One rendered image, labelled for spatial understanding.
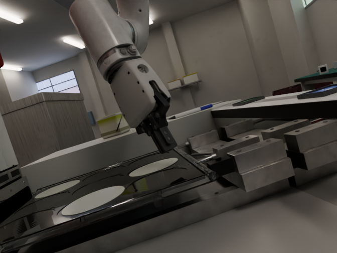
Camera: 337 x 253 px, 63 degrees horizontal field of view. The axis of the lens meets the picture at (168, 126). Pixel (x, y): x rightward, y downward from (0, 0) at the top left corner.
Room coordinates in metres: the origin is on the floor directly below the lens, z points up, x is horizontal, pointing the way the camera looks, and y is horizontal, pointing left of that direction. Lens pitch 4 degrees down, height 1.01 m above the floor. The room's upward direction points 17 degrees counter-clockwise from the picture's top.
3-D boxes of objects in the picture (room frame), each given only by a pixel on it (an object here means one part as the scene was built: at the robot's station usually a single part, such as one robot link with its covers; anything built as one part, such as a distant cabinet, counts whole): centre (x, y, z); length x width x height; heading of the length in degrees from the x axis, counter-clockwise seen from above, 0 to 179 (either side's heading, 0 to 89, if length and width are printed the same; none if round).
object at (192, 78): (9.48, -1.20, 1.67); 0.50 x 0.41 x 0.28; 81
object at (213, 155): (0.50, -0.05, 0.89); 0.05 x 0.01 x 0.01; 97
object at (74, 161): (0.93, 0.11, 0.89); 0.62 x 0.35 x 0.14; 97
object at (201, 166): (0.55, -0.02, 0.90); 0.38 x 0.01 x 0.01; 7
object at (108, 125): (0.91, 0.17, 1.00); 0.07 x 0.07 x 0.07; 71
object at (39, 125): (4.82, 2.02, 0.87); 1.40 x 1.04 x 1.74; 172
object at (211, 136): (0.74, -0.08, 0.89); 0.08 x 0.03 x 0.03; 97
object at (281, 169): (0.58, -0.10, 0.87); 0.36 x 0.08 x 0.03; 7
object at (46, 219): (0.53, 0.16, 0.90); 0.34 x 0.34 x 0.01; 7
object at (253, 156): (0.42, -0.12, 0.89); 0.08 x 0.03 x 0.03; 97
